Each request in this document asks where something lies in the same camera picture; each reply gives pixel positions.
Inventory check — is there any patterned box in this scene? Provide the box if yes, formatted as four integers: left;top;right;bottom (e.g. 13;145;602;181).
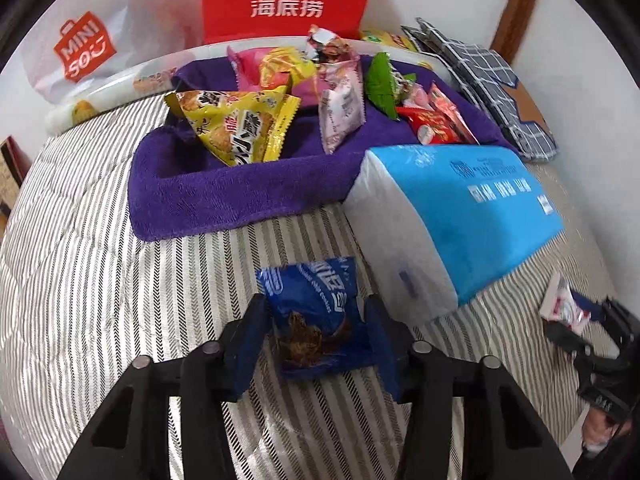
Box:
0;136;33;221

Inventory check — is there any clear plastic shopping bag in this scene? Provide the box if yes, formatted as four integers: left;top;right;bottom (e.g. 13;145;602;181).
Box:
22;0;203;103

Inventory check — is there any brown wooden door frame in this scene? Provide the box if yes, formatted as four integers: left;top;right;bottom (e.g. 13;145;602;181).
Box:
490;0;543;61

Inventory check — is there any red paper bag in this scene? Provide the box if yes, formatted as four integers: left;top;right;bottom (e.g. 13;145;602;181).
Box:
200;0;377;46

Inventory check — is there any small white red packet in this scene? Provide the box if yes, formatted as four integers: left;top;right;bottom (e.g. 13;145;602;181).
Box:
540;272;593;336

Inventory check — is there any striped mattress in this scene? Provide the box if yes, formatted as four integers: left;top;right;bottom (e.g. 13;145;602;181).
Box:
0;77;618;480

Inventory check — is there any silver red snack packet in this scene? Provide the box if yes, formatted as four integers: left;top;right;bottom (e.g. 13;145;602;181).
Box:
429;85;478;145

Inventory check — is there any person's right hand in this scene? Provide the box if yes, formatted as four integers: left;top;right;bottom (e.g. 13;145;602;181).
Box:
582;407;626;453

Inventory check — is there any pink round candy packet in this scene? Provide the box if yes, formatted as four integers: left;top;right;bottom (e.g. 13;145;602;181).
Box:
400;82;432;111

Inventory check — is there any purple cloth tray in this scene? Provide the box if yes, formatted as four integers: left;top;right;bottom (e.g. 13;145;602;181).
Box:
127;55;518;242

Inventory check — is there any blue tissue pack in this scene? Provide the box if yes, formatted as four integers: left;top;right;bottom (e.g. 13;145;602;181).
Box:
344;144;566;323

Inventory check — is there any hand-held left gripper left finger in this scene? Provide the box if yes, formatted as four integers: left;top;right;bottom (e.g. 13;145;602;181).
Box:
57;292;273;480

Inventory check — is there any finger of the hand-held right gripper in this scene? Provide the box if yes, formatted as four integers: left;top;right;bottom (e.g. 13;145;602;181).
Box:
597;296;640;346
544;321;596;358

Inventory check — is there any blue snack packet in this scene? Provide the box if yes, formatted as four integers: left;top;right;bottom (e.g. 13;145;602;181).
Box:
256;257;373;381

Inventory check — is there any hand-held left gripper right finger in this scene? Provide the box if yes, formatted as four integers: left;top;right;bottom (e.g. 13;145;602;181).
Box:
364;294;573;480

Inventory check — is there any plaid cloth with star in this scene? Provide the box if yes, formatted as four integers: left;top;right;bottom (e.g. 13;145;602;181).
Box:
400;17;558;163

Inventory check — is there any green snack packet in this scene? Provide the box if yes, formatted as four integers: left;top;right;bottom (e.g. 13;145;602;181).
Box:
365;52;416;121

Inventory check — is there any yellow green packet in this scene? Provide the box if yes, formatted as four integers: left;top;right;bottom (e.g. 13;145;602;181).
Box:
359;29;418;51

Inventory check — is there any long pink snack packet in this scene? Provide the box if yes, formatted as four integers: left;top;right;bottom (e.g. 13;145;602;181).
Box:
307;26;367;155

